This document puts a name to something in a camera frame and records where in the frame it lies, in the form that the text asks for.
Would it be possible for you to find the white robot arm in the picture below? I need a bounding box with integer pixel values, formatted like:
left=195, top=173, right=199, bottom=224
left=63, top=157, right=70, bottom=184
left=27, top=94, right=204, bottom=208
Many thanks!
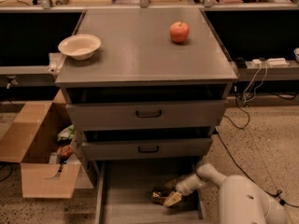
left=164, top=162, right=290, bottom=224

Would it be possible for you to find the open cardboard box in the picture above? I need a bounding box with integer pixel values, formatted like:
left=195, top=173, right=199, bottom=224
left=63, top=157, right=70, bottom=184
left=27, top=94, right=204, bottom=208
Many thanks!
left=0, top=92, right=80, bottom=199

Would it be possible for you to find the red snack bag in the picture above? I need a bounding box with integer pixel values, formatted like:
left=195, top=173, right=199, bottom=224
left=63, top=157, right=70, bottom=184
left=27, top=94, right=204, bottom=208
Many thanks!
left=58, top=145, right=73, bottom=159

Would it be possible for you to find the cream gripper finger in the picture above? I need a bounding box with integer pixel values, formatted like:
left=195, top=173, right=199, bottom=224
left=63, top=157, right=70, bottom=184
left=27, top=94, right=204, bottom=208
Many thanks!
left=164, top=178, right=182, bottom=191
left=164, top=191, right=182, bottom=207

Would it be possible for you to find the white power strip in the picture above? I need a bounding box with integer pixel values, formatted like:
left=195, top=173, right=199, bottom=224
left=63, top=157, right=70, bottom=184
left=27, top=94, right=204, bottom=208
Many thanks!
left=251, top=58, right=289, bottom=68

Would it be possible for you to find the red apple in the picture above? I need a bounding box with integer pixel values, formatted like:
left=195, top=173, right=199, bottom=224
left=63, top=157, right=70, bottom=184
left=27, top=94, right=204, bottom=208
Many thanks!
left=169, top=21, right=189, bottom=43

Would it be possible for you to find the grey open bottom drawer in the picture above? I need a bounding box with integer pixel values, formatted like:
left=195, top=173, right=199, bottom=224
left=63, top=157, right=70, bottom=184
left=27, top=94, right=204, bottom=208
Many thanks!
left=95, top=158, right=207, bottom=224

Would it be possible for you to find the grey drawer cabinet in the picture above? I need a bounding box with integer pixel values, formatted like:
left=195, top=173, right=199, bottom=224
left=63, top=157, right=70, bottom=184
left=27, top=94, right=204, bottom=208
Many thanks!
left=56, top=7, right=236, bottom=182

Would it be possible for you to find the grey top drawer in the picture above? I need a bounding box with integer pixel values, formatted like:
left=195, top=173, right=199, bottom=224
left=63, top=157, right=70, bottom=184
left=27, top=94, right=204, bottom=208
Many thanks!
left=66, top=100, right=226, bottom=131

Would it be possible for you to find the white bowl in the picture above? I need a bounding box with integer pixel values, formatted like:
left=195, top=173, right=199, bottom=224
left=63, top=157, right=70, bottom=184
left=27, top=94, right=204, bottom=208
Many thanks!
left=58, top=35, right=101, bottom=61

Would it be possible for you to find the black floor cable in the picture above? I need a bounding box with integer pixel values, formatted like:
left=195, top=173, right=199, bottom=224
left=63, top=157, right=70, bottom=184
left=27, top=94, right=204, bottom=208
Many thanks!
left=216, top=93, right=299, bottom=209

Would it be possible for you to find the green snack bag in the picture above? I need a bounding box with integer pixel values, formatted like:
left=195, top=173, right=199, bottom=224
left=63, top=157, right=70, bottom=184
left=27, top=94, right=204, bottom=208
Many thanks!
left=57, top=125, right=75, bottom=142

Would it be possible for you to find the grey middle drawer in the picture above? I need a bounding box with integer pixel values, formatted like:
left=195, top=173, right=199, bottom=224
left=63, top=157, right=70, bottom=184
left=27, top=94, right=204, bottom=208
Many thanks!
left=82, top=138, right=212, bottom=161

